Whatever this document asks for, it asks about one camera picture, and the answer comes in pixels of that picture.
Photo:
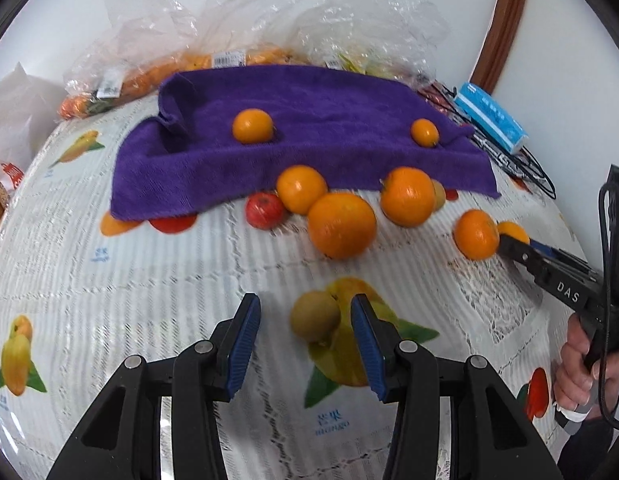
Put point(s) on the cardboard box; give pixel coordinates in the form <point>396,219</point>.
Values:
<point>1,185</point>

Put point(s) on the person's right forearm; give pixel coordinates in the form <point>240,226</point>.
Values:
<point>584,455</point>

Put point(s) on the small tan fruit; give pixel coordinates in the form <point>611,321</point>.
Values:
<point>441,195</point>

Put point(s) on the large orange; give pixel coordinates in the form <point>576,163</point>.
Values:
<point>342,225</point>

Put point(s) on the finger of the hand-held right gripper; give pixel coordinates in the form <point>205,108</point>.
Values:
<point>519,252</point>
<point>559,257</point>

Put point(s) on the brown kiwi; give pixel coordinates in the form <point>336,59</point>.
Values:
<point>315,315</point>

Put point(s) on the purple towel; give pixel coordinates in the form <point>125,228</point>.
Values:
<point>314,110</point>

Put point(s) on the orange with stem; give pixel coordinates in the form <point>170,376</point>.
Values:
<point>408,196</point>

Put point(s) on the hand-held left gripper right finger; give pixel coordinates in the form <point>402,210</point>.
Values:
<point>364,345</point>

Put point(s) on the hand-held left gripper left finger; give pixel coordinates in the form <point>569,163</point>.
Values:
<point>244,345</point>

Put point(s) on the clear bag of oranges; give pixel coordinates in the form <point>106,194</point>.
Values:
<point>249,20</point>

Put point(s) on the clear bag of yellow fruit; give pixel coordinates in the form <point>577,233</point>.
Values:
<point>369,35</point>

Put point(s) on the red apple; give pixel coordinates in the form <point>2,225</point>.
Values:
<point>264,210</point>

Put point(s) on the bag of red tomatoes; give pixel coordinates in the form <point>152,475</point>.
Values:
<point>434,97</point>

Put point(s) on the white plastic bag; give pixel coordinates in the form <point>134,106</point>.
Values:
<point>24,105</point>

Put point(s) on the fruit print tablecloth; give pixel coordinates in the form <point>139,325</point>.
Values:
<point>139,285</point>

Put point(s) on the brown wooden frame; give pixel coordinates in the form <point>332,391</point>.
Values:
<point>504,20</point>

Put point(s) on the small orange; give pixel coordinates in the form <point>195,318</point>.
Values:
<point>424,132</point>
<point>512,231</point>

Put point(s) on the blue tissue pack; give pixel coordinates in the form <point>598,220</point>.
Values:
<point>492,117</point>

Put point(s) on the clear bag of tangerines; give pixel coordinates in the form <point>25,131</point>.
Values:
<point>124,80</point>

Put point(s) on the person's right hand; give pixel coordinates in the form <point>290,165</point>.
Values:
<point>572,375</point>

